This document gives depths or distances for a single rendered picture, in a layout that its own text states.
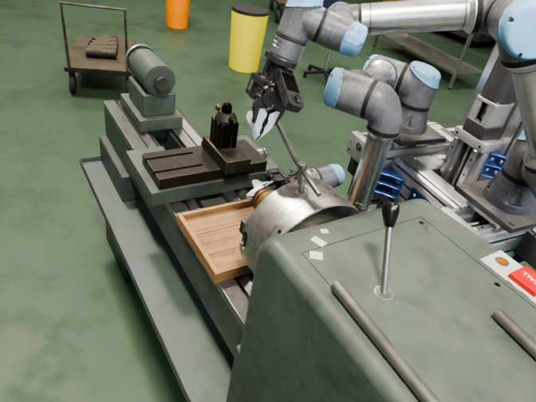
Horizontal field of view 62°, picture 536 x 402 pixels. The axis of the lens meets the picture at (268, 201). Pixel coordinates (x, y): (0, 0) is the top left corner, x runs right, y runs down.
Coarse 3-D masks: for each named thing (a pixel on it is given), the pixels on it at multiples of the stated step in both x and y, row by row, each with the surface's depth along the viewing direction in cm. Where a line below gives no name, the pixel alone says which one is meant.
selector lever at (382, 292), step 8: (384, 240) 81; (384, 248) 81; (384, 256) 81; (384, 264) 81; (384, 272) 81; (384, 280) 81; (376, 288) 82; (384, 288) 81; (376, 296) 81; (384, 296) 81; (392, 296) 81
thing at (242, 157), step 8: (208, 136) 169; (208, 144) 166; (208, 152) 168; (216, 152) 162; (224, 152) 161; (232, 152) 162; (240, 152) 163; (216, 160) 163; (224, 160) 157; (232, 160) 158; (240, 160) 159; (248, 160) 161; (224, 168) 158; (232, 168) 159; (240, 168) 161; (248, 168) 163
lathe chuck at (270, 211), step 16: (272, 192) 110; (288, 192) 109; (336, 192) 113; (256, 208) 110; (272, 208) 108; (288, 208) 106; (256, 224) 109; (272, 224) 106; (256, 240) 108; (256, 256) 108
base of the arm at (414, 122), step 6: (402, 102) 163; (402, 108) 163; (408, 108) 161; (414, 108) 161; (420, 108) 160; (426, 108) 161; (402, 114) 163; (408, 114) 162; (414, 114) 162; (420, 114) 162; (426, 114) 164; (402, 120) 164; (408, 120) 163; (414, 120) 162; (420, 120) 163; (426, 120) 165; (402, 126) 164; (408, 126) 164; (414, 126) 163; (420, 126) 164; (426, 126) 167; (402, 132) 165; (408, 132) 164; (414, 132) 164; (420, 132) 165
